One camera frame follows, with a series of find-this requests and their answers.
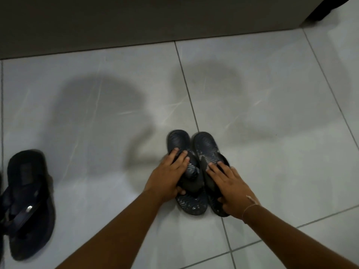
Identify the dark blue slide sandal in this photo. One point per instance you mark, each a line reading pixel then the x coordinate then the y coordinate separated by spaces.
pixel 193 204
pixel 207 148

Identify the person's right forearm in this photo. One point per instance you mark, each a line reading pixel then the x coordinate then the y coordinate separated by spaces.
pixel 294 240

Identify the person's right little finger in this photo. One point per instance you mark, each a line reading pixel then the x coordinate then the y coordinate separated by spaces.
pixel 234 172

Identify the person's left forearm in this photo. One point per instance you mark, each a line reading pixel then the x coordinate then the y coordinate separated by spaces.
pixel 117 235

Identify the person's left little finger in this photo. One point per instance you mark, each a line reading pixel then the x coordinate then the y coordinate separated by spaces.
pixel 164 160

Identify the person's left thumb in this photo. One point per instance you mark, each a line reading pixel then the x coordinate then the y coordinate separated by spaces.
pixel 181 191

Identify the person's left middle finger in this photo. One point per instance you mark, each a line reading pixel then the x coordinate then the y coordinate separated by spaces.
pixel 181 157

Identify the person's right hand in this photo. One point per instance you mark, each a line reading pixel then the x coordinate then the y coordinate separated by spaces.
pixel 232 193

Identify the person's right thumb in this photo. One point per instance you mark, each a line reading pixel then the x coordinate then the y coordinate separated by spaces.
pixel 220 201

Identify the person's left hand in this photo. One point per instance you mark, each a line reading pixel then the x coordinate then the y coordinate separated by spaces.
pixel 164 179

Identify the person's right middle finger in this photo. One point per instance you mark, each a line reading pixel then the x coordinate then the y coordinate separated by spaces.
pixel 216 170

